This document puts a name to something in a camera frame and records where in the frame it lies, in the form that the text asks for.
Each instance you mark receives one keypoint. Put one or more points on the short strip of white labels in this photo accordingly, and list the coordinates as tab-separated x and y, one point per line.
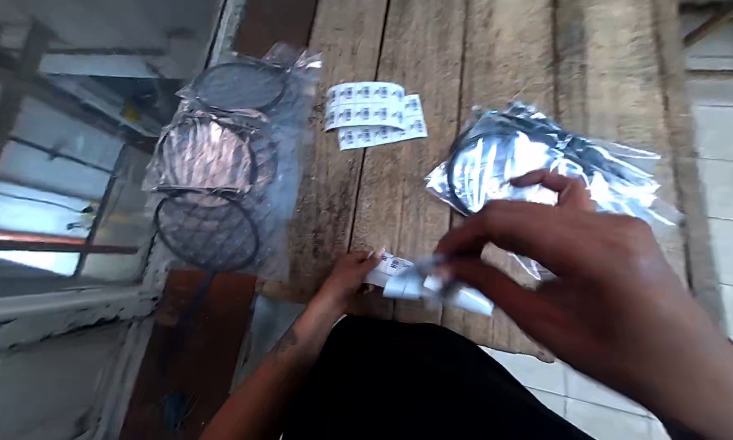
403	287

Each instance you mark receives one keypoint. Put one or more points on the folded white barcode label sheet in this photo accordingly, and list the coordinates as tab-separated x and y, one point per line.
366	113

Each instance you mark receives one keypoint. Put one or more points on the person's body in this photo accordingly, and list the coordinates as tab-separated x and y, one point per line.
421	385

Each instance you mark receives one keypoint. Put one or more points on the person's right index finger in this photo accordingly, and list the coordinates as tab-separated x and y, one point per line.
501	223

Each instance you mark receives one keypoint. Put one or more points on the person's right forearm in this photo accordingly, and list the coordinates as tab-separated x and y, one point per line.
696	366

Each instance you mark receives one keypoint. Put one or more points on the person's left fingers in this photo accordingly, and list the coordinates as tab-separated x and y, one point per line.
363	264

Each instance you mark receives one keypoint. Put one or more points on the person's right fingers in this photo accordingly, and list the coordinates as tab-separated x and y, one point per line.
562	182

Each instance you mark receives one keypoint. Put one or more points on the person's right thumb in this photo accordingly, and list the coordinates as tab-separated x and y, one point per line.
485	282

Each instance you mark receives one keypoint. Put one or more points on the person's left hand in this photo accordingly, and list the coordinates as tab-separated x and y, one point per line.
341	278

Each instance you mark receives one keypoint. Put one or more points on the window with weathered white frame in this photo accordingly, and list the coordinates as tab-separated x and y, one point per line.
67	308

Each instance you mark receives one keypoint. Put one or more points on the person's right hand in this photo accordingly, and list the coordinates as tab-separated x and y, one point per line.
592	263

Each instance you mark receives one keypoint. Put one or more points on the pile of shiny plastic bags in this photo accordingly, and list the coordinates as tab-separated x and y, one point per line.
507	159

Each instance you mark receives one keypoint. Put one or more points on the wooden plank table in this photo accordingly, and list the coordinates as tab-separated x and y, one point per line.
403	201

